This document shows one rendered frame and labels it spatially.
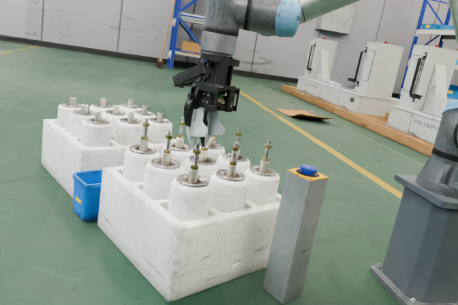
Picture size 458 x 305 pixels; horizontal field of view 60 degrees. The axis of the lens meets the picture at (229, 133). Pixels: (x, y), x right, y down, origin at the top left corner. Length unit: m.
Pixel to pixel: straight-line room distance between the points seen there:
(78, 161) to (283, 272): 0.72
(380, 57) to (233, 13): 3.50
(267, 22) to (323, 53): 4.67
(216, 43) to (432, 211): 0.65
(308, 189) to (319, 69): 4.60
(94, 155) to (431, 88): 2.93
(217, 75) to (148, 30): 6.34
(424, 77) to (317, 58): 2.12
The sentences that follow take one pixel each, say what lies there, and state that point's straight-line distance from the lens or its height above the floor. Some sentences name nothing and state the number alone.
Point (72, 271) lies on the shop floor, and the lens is 1.05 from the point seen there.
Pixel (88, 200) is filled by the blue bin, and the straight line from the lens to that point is 1.23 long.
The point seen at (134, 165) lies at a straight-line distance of 1.08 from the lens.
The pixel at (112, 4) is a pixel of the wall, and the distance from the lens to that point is 7.17.
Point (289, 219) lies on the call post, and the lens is 0.94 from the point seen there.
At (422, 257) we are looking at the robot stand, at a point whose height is 0.14.
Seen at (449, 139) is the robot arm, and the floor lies 0.43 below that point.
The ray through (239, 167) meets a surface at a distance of 1.13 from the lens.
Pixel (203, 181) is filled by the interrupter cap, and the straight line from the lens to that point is 0.93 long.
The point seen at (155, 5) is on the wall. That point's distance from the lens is 7.17.
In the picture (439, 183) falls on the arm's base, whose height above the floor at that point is 0.33.
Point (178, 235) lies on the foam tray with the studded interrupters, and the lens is 0.87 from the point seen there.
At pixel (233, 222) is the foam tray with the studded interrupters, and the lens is 0.96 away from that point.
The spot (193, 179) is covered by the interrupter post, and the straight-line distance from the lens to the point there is 0.92.
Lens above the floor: 0.58
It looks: 13 degrees down
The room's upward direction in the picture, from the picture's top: 9 degrees clockwise
